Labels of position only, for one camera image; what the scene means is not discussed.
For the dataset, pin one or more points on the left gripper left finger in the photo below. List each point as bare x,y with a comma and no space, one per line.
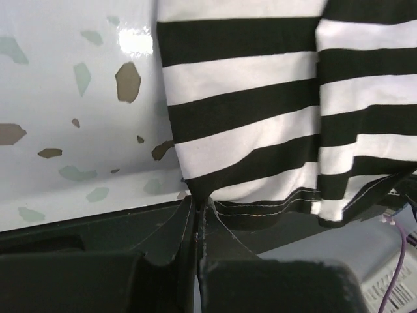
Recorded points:
136,260

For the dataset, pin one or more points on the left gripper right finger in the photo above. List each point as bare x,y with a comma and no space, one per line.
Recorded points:
240,267

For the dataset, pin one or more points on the black white striped tank top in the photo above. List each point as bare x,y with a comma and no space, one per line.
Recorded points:
290,106

